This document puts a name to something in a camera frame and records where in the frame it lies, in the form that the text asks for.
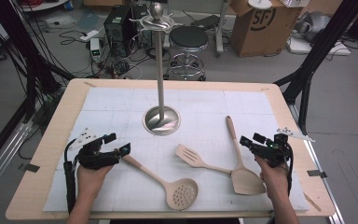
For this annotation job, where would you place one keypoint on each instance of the person's left hand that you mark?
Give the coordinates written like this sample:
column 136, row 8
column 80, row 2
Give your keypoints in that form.
column 90, row 182

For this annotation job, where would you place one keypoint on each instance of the white metal stand post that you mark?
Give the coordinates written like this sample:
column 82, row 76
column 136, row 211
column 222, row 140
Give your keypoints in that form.
column 220, row 31

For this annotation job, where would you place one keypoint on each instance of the black metal frame stand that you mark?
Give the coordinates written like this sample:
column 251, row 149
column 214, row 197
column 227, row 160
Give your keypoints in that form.
column 323, row 40
column 28, row 62

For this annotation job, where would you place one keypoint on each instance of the cardboard box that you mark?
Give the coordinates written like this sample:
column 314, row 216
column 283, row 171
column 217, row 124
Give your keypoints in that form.
column 261, row 40

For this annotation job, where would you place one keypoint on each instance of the white power strip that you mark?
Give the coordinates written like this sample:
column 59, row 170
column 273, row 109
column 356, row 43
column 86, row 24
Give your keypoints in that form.
column 89, row 35

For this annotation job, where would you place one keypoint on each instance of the person's right hand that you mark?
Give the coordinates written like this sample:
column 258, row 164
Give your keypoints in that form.
column 275, row 180

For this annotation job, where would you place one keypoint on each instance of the black tape piece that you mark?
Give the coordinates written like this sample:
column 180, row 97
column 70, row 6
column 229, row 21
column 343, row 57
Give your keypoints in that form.
column 32, row 168
column 317, row 174

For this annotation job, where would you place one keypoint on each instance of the black flat device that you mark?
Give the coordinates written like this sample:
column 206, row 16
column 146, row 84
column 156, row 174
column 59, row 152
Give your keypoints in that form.
column 205, row 21

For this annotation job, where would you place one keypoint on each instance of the wooden skimmer spoon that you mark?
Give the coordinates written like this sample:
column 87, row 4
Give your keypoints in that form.
column 149, row 172

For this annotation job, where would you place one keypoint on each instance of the aluminium rail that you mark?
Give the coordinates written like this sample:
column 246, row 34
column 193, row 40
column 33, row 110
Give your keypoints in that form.
column 3, row 155
column 320, row 174

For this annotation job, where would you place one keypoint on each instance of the brown tape strip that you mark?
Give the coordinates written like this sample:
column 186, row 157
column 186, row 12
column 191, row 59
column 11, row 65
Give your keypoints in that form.
column 312, row 202

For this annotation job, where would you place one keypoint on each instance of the black computer tower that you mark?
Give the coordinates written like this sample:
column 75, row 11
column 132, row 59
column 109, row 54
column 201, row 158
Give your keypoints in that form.
column 118, row 31

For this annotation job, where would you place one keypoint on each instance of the white round lid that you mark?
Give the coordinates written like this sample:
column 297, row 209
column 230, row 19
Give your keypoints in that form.
column 260, row 3

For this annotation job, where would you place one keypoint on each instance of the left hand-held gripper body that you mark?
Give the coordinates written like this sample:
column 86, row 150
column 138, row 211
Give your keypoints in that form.
column 96, row 157

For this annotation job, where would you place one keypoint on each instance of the wooden solid spatula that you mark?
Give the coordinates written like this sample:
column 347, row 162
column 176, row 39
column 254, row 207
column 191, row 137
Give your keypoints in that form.
column 245, row 182

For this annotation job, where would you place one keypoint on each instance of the metal utensil rack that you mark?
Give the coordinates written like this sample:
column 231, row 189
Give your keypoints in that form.
column 161, row 122

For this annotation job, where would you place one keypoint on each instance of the wooden slotted spatula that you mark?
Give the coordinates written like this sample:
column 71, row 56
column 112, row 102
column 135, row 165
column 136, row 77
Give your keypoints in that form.
column 211, row 168

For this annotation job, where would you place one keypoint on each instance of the black round stool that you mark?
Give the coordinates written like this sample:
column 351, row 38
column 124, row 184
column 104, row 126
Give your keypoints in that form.
column 189, row 37

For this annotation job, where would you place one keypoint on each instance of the small white device green display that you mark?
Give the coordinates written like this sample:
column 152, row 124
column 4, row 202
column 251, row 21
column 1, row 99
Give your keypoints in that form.
column 95, row 48

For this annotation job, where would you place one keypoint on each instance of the white flat board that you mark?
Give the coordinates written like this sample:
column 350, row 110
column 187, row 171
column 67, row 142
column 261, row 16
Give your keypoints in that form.
column 317, row 48

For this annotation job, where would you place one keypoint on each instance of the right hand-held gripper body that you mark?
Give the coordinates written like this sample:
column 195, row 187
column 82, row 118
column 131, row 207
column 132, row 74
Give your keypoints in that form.
column 273, row 152

